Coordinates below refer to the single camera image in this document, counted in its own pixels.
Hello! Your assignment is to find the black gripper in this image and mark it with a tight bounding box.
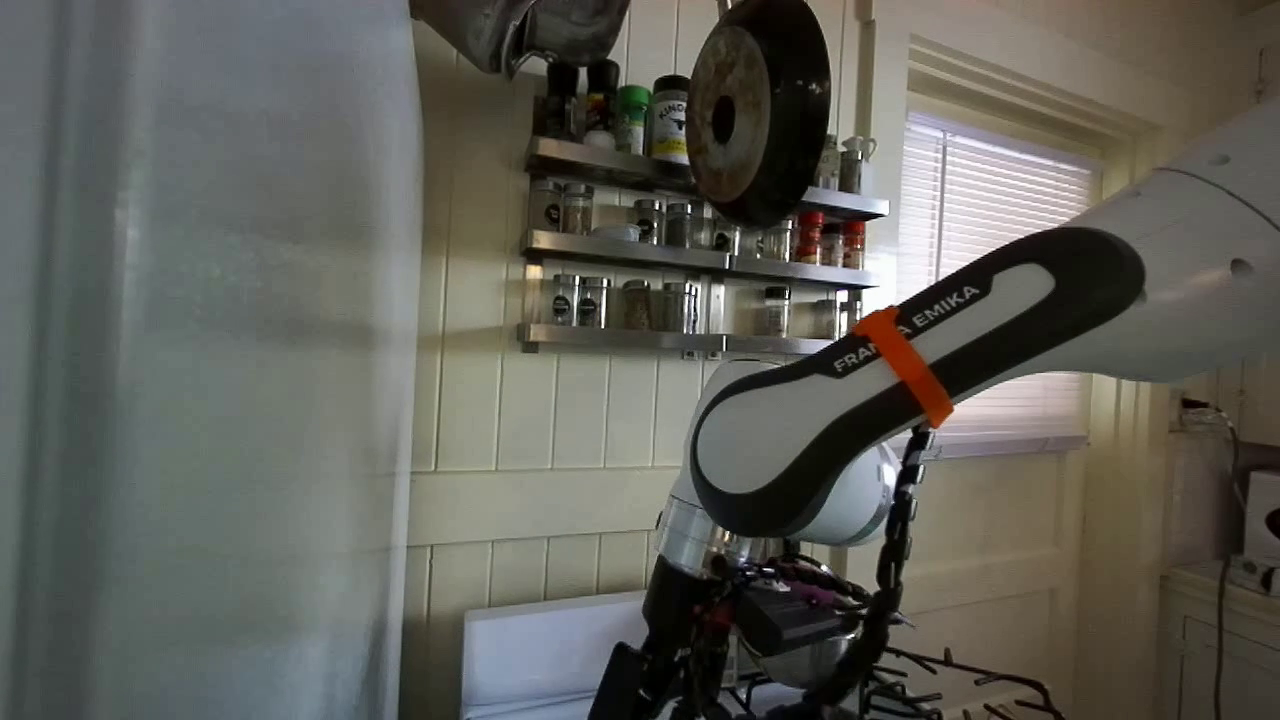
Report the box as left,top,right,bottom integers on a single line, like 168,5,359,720
584,558,737,720

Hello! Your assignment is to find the white gas stove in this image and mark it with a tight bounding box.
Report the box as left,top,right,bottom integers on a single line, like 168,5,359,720
457,582,1071,720

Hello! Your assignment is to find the black stove grate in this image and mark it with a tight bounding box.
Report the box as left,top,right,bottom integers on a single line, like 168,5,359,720
863,639,1063,720

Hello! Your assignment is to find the metal spice rack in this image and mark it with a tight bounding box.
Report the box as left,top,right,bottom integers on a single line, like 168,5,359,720
515,131,890,365

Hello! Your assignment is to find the white door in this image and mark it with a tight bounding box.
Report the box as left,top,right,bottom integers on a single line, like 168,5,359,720
873,36,1164,720

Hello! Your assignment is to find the glass spice jar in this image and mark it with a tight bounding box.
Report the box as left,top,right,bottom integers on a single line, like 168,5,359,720
756,285,792,336
574,273,610,332
837,131,875,197
658,197,694,251
540,177,595,235
617,277,656,332
547,273,580,332
629,197,664,251

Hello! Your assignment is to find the white refrigerator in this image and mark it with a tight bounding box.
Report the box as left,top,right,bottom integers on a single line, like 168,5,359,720
0,0,426,720

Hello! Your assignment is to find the black lidded white jar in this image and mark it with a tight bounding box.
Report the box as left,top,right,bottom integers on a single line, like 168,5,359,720
646,73,694,171

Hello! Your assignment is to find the green capped spice jar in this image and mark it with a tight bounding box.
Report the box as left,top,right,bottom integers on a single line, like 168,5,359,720
610,78,656,160

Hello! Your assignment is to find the dark spice bottle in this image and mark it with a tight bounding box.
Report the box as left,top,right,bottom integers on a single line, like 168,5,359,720
535,56,584,143
580,56,623,151

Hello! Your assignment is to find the white cabinet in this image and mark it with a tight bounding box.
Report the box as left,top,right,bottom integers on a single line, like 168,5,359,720
1154,564,1280,720

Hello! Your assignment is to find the hanging black frying pan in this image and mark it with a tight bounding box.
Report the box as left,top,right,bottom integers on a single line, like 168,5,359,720
684,0,833,231

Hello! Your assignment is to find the white window blind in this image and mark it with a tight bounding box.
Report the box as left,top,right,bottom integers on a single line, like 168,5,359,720
889,116,1097,450

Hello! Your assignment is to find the white electrical box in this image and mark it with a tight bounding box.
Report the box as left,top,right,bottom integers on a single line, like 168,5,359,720
1235,464,1280,573

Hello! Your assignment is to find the hanging steel pot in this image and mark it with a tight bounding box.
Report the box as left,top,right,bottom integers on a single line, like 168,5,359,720
515,0,630,69
409,0,540,78

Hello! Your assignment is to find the black braided cable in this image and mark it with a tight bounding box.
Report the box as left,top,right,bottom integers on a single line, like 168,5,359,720
795,425,937,720

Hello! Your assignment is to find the narrow orange strap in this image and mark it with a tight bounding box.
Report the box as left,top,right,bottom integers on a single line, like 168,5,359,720
851,305,961,432

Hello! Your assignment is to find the thin black hanging cable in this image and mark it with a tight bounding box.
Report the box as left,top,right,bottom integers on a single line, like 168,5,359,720
1206,557,1232,720

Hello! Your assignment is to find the wall plug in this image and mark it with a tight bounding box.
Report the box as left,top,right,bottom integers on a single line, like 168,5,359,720
1170,393,1227,434

